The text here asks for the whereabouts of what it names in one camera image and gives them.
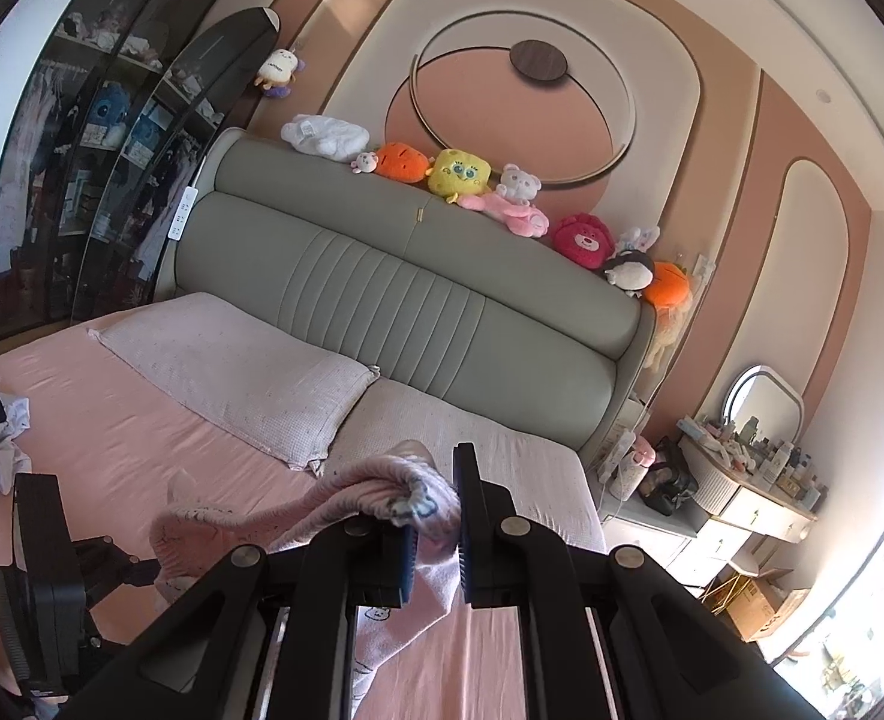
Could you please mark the dark glass door wardrobe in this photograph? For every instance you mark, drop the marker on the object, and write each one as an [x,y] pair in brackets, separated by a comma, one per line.
[75,165]

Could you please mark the yellow sponge plush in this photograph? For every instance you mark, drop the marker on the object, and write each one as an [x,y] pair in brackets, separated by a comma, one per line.
[461,174]

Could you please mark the bed with pink sheet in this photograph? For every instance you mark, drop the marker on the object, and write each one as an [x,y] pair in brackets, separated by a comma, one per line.
[112,450]

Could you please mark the grey padded headboard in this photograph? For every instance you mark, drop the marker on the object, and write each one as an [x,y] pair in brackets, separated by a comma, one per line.
[412,300]

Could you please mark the small white pink plush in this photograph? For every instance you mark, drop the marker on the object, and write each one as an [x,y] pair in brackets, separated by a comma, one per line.
[365,163]

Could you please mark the white stool with gold legs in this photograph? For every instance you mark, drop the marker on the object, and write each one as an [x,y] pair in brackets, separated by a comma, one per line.
[738,562]

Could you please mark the orange carrot plush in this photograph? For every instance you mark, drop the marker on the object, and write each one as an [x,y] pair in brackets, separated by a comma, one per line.
[404,162]
[668,285]

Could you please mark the white nightstand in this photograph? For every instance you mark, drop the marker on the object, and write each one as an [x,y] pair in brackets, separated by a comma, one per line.
[656,521]

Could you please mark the toast plush with purple limbs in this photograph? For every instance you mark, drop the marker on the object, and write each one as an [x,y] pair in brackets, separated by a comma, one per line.
[278,71]

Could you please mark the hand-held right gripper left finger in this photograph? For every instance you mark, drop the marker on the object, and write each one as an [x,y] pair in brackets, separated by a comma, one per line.
[404,562]

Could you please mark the white rabbit plush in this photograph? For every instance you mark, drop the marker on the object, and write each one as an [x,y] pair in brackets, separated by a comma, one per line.
[637,240]

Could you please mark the black bag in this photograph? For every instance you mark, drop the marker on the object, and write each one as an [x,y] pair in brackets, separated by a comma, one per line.
[671,476]

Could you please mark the pink long plush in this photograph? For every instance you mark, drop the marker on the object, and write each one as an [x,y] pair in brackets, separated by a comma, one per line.
[509,214]

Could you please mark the cardboard box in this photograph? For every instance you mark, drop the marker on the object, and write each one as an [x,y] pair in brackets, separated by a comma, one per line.
[768,604]

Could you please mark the pink bear print pajama pants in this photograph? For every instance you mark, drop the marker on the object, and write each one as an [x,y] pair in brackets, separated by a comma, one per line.
[299,510]

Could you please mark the black white penguin plush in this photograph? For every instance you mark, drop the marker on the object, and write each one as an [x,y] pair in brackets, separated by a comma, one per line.
[631,274]

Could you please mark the white vanity desk with drawers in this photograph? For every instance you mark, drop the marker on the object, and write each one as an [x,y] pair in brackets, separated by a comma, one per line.
[749,510]

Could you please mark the white bottle with pink cap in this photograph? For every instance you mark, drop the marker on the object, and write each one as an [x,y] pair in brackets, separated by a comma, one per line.
[633,469]

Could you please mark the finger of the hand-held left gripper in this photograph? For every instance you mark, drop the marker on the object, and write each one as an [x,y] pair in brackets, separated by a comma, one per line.
[123,570]

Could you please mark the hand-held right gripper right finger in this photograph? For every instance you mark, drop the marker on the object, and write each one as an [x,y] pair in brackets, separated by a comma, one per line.
[468,540]

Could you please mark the red bear plush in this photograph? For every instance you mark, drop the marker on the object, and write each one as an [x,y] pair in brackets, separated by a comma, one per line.
[578,241]

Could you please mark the rounded vanity mirror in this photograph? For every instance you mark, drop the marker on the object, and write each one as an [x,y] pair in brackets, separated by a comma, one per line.
[764,405]

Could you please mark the white bear plush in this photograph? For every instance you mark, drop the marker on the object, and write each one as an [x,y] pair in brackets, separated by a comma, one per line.
[518,181]

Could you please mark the group of cosmetic bottles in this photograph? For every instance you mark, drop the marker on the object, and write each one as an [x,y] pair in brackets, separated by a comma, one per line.
[787,465]

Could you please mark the pinkish grey waffle pillow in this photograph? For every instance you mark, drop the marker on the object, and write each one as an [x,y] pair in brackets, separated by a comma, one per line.
[224,367]
[532,480]

